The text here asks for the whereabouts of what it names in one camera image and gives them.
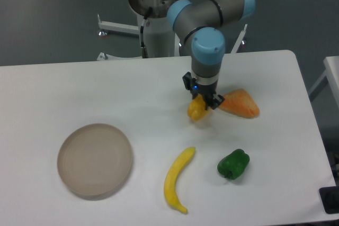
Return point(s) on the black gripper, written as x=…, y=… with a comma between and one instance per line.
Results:
x=204, y=86

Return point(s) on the yellow bell pepper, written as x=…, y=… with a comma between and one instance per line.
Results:
x=197, y=109

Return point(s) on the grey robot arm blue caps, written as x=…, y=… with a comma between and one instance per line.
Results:
x=206, y=61

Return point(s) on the green bell pepper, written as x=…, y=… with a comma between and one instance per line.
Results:
x=234, y=164

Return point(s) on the yellow banana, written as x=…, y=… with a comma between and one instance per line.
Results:
x=170, y=194

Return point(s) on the beige round plate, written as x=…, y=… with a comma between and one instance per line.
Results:
x=95, y=161

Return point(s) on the white side table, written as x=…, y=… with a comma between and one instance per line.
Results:
x=328, y=77

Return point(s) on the black device at table edge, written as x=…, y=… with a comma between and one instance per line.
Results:
x=329, y=198

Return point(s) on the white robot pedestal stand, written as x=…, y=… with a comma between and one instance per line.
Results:
x=160, y=22

